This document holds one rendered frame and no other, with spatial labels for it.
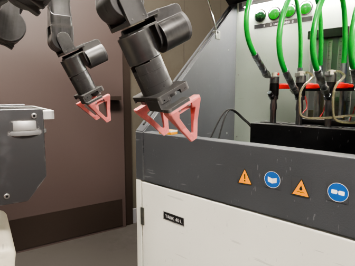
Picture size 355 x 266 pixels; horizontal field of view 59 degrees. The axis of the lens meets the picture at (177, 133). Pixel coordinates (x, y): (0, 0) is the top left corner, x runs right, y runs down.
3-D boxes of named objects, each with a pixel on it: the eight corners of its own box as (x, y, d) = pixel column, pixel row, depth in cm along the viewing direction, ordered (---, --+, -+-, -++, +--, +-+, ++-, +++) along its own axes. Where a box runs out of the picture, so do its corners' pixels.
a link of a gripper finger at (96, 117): (104, 113, 103) (91, 87, 99) (112, 114, 97) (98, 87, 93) (86, 123, 100) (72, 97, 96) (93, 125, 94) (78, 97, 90)
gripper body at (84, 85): (94, 91, 98) (83, 69, 95) (105, 91, 90) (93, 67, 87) (76, 101, 95) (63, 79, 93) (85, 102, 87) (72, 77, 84)
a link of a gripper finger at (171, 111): (192, 127, 61) (173, 84, 57) (215, 131, 55) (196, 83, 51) (165, 145, 58) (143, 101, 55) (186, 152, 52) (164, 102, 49)
